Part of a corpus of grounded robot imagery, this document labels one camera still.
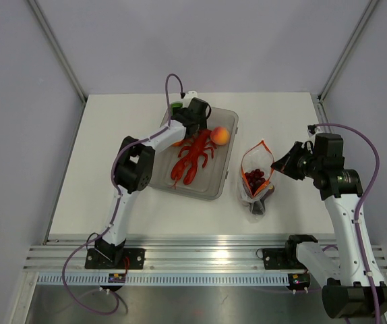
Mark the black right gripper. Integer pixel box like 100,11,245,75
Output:
272,142,322,180

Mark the purple grape bunch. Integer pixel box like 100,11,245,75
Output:
243,168,275,199

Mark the clear zip top bag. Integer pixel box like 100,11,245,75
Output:
237,139,275,223

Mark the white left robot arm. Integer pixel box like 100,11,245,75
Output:
85,97,211,269

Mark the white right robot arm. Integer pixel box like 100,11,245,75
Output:
272,133,387,323

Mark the green bell pepper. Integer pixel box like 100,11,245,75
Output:
170,101,183,114

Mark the red plastic lobster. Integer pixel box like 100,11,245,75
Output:
170,129,217,188

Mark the peach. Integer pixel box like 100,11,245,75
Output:
210,126,231,146

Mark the clear grey plastic tray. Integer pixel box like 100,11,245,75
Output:
149,107,239,200

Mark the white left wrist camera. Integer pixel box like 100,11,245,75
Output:
181,90,198,108

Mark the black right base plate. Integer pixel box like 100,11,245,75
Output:
262,248,305,270

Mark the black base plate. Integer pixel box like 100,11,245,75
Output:
84,248,145,270
262,248,305,270

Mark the aluminium mounting rail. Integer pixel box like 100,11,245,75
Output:
21,234,387,274

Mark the left aluminium frame post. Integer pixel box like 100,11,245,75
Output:
26,0,88,107

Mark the aluminium frame post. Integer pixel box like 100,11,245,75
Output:
26,0,88,107
318,0,381,105

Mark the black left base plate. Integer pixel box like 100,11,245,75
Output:
84,248,145,270

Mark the right aluminium frame post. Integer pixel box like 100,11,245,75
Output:
318,0,381,105

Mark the white slotted cable duct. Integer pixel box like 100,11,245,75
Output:
38,272,289,287

